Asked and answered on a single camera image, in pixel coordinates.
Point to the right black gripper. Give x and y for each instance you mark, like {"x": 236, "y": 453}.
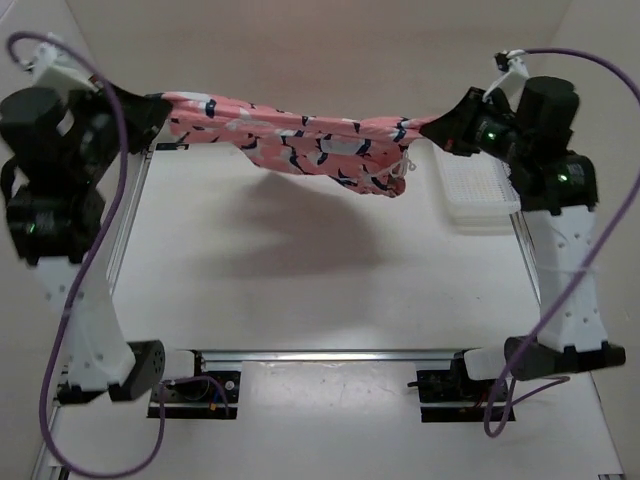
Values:
{"x": 449, "y": 130}

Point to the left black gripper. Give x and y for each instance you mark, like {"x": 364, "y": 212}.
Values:
{"x": 143, "y": 116}

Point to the pink shark print shorts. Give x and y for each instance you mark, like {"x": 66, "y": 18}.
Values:
{"x": 368, "y": 156}

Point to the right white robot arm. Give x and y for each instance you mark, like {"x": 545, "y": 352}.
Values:
{"x": 558, "y": 194}

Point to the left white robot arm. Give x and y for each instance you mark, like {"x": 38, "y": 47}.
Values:
{"x": 58, "y": 233}

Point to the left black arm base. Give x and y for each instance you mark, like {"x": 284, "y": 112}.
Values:
{"x": 197, "y": 388}

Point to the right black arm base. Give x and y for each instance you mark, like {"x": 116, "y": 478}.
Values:
{"x": 449, "y": 395}

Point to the white plastic basket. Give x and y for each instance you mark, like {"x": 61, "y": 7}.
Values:
{"x": 478, "y": 195}

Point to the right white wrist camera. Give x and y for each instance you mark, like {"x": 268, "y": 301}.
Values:
{"x": 513, "y": 74}

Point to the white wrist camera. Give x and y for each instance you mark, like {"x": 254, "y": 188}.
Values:
{"x": 513, "y": 74}
{"x": 52, "y": 68}

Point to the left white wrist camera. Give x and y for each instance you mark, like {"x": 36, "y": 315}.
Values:
{"x": 52, "y": 68}

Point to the aluminium frame rail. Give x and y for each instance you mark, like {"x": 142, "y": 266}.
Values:
{"x": 328, "y": 303}

